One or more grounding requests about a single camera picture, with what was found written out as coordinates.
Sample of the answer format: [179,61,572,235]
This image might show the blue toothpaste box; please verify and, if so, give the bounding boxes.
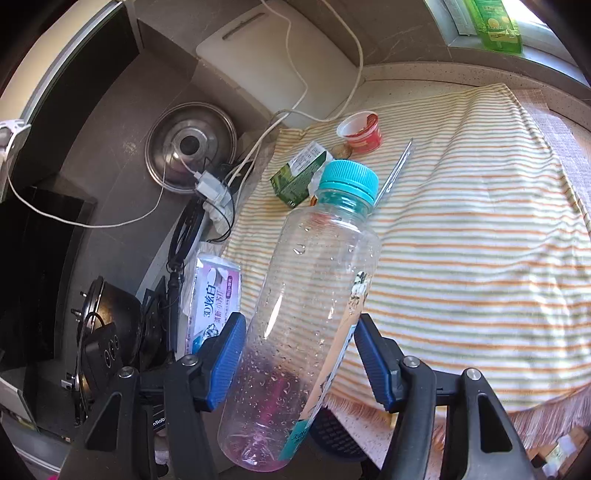
[183,254,242,354]

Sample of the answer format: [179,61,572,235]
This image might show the clear bottle teal cap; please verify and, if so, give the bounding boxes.
[217,160,381,472]

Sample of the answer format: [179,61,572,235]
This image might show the green white carton box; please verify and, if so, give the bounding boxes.
[270,141,334,208]

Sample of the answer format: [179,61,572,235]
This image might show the red yogurt cup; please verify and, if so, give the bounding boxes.
[337,111,383,154]

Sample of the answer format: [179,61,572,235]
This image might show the blue trash basket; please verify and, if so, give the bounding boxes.
[308,407,368,462]

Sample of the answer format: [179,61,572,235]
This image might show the pink fringed under cloth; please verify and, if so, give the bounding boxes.
[510,87,591,455]

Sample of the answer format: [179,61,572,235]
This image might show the black pot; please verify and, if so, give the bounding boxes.
[62,276,141,426]

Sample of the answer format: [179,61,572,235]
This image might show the striped cloth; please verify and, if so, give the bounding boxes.
[221,82,591,414]

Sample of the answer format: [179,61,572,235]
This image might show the white charger plug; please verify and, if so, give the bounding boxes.
[197,171,230,207]

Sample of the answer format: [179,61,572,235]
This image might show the steel pot lid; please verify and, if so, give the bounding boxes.
[144,101,238,195]

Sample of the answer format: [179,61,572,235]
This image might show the green dish soap bottle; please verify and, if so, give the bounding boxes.
[464,0,522,54]

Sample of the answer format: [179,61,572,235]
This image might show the white cutting board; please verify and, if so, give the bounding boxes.
[197,1,359,129]

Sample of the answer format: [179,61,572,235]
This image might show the white cable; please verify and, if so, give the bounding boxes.
[6,0,366,229]

